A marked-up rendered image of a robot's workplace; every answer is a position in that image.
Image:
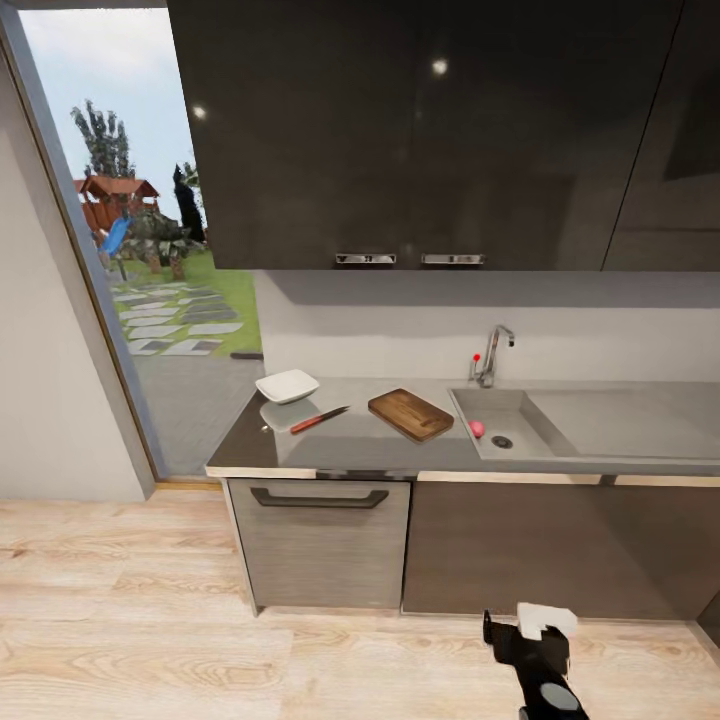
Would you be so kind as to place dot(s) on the drop in sink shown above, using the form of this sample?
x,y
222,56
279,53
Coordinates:
x,y
576,425

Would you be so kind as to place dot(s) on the vidalia onion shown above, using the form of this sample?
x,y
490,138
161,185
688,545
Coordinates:
x,y
477,428

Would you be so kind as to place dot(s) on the dishwasher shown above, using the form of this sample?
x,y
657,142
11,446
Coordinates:
x,y
336,543

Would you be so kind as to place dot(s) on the cutting board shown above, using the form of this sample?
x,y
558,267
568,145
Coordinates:
x,y
411,414

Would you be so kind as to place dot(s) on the fixed window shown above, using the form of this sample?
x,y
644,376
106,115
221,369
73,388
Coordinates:
x,y
99,84

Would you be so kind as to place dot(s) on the cabinet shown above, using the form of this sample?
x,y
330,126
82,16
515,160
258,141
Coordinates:
x,y
669,219
448,135

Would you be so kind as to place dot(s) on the parer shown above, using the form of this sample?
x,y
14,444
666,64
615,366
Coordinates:
x,y
315,420

